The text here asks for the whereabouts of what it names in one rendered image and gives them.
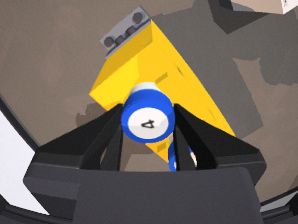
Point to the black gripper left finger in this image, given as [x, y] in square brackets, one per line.
[84, 146]

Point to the blue screw cap with number 4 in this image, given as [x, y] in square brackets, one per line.
[148, 116]

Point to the grey metal bracket with screw holes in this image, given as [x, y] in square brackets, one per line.
[122, 26]

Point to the white key housing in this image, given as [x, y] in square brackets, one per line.
[268, 6]

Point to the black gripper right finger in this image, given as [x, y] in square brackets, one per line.
[212, 147]

